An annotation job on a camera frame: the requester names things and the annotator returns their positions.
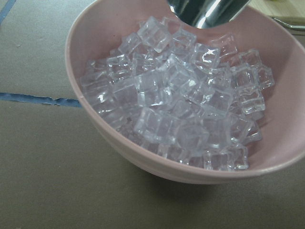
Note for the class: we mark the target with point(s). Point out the wooden cutting board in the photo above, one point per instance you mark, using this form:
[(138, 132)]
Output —
[(288, 13)]

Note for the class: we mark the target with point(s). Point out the pink bowl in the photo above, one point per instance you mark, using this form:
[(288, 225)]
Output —
[(100, 27)]

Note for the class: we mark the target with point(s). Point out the clear ice cubes pile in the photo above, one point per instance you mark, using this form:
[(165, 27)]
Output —
[(193, 103)]

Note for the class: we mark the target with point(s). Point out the metal ice scoop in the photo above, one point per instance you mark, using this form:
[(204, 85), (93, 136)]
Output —
[(205, 14)]

